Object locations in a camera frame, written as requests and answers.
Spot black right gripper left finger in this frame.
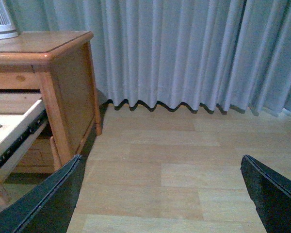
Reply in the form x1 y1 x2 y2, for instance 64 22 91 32
0 155 82 233

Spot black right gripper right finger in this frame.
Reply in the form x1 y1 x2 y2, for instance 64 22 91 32
241 155 291 233

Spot wooden drawer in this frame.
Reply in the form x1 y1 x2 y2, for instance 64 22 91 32
13 136 62 174
0 93 48 182

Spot wooden nightstand cabinet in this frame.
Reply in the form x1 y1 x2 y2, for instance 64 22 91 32
0 31 102 206

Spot grey pleated curtain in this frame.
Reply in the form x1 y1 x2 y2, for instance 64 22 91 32
7 0 291 114

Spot white cylindrical air purifier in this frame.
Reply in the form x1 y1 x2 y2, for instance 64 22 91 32
0 0 19 40

